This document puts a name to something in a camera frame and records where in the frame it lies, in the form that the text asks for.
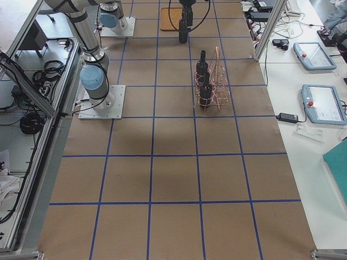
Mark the teal box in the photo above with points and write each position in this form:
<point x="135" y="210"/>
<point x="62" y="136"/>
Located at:
<point x="336" y="160"/>

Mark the teach pendant far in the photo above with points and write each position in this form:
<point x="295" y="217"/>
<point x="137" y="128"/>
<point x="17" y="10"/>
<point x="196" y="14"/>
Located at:
<point x="313" y="56"/>

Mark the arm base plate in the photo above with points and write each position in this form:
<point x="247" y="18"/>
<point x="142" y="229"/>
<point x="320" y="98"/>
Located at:
<point x="109" y="108"/>
<point x="124" y="28"/>

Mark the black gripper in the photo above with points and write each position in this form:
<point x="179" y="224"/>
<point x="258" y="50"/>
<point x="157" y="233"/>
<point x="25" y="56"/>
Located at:
<point x="187" y="13"/>

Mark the teach pendant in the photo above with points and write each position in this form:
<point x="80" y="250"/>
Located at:
<point x="313" y="56"/>
<point x="322" y="104"/>

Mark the copper wire bottle basket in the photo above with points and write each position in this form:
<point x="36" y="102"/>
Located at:
<point x="220" y="93"/>

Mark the aluminium frame post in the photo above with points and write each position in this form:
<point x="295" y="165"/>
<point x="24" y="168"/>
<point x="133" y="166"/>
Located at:
<point x="270" y="25"/>

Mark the dark wine bottle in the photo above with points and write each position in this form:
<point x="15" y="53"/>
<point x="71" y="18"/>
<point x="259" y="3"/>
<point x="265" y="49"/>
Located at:
<point x="201" y="66"/>
<point x="205" y="91"/>
<point x="183" y="31"/>

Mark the teach pendant near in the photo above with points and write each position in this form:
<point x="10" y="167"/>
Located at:
<point x="322" y="104"/>

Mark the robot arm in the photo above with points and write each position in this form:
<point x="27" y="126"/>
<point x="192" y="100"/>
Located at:
<point x="94" y="74"/>
<point x="111" y="13"/>

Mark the wooden tray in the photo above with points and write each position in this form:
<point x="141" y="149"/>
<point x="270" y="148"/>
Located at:
<point x="169" y="18"/>

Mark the black power adapter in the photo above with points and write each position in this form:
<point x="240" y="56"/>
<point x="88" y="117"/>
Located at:
<point x="290" y="118"/>

